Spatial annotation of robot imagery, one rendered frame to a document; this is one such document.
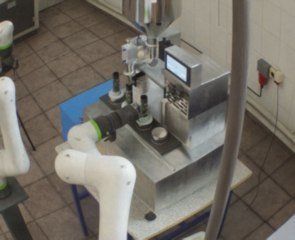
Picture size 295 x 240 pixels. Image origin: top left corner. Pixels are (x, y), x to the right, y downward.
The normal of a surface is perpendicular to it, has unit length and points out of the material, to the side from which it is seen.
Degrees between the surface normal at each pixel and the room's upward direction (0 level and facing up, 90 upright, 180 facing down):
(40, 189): 0
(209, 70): 0
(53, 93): 0
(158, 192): 90
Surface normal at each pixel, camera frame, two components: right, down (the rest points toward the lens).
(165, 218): 0.00, -0.75
